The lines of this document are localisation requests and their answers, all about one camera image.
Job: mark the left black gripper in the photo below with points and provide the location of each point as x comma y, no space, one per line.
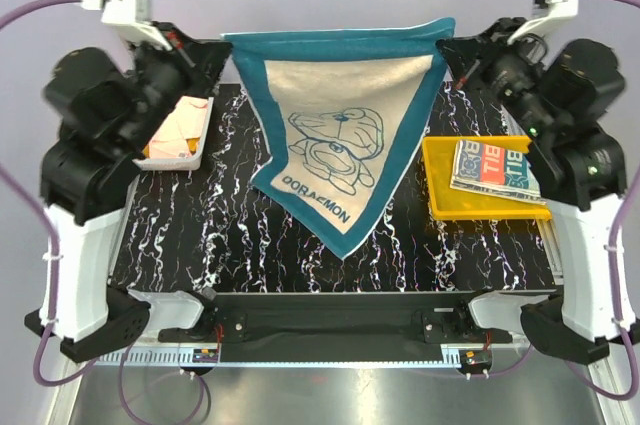
200,61

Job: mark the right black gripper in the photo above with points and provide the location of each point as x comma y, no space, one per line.
470,58

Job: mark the teal beige Doraemon towel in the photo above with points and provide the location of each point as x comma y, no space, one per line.
343,113

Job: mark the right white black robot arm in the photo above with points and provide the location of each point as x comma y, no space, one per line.
582,176

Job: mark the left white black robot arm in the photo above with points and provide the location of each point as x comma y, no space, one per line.
108,117

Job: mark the peach towel in basket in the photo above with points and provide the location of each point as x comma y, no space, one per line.
186,121

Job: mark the yellow cloth in basket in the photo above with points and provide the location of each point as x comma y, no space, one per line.
193,144

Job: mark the white plastic basket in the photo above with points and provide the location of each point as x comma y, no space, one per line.
189,164

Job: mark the folded printed towel in tray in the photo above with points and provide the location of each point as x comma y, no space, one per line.
494,171

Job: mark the yellow plastic tray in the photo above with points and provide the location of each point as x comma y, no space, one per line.
448,204

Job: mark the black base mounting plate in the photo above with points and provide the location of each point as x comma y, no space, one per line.
435,317

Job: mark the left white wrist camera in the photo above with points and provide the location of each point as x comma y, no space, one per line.
132,21

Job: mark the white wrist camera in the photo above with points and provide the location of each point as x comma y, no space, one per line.
547,16
132,21

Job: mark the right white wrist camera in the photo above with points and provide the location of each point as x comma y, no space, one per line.
547,16

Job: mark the aluminium front rail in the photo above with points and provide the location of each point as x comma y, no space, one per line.
287,350

